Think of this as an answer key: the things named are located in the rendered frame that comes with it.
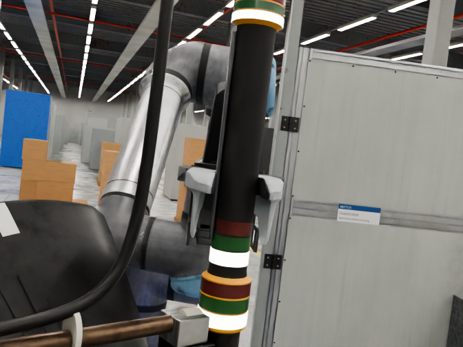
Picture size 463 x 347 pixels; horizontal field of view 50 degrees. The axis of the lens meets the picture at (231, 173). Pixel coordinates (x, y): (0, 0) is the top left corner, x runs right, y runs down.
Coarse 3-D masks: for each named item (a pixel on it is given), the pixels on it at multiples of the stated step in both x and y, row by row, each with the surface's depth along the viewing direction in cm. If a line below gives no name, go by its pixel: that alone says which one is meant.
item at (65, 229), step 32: (32, 224) 44; (64, 224) 47; (96, 224) 50; (0, 256) 40; (32, 256) 42; (64, 256) 44; (96, 256) 47; (0, 288) 39; (32, 288) 40; (64, 288) 42; (128, 288) 47; (0, 320) 37; (96, 320) 42; (128, 320) 44
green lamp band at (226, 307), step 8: (200, 296) 42; (200, 304) 42; (208, 304) 41; (216, 304) 41; (224, 304) 41; (232, 304) 41; (240, 304) 41; (248, 304) 43; (216, 312) 41; (224, 312) 41; (232, 312) 41; (240, 312) 42
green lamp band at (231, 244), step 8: (216, 240) 42; (224, 240) 41; (232, 240) 41; (240, 240) 41; (248, 240) 42; (216, 248) 42; (224, 248) 41; (232, 248) 41; (240, 248) 41; (248, 248) 42
